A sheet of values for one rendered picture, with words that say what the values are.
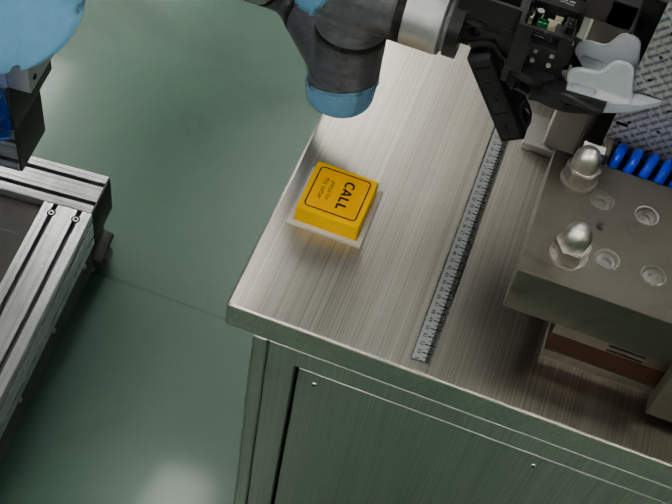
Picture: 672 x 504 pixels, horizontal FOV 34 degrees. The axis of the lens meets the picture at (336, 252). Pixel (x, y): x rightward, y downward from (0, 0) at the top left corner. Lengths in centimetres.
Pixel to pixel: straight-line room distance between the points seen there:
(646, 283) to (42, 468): 126
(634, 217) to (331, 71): 33
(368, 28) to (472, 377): 35
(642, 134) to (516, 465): 36
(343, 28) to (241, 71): 149
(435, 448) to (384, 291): 19
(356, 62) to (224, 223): 120
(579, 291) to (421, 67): 43
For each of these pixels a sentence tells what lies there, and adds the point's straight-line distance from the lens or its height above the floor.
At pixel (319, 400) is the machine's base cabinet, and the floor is 77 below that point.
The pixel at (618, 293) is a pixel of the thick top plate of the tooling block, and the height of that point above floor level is 103.
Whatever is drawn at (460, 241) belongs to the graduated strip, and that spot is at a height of 90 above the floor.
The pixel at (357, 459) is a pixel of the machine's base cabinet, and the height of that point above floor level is 67.
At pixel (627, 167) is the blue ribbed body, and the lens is 113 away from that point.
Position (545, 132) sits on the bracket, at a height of 91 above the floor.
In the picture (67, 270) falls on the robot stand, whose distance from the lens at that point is 198.
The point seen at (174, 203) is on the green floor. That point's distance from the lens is 233.
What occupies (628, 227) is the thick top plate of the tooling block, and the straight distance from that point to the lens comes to 109.
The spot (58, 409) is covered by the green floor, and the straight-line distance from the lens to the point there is 208.
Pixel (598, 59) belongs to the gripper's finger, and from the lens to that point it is 112.
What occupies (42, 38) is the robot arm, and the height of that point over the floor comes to 119.
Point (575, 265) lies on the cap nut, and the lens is 103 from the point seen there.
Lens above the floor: 183
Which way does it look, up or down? 53 degrees down
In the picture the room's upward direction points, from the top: 11 degrees clockwise
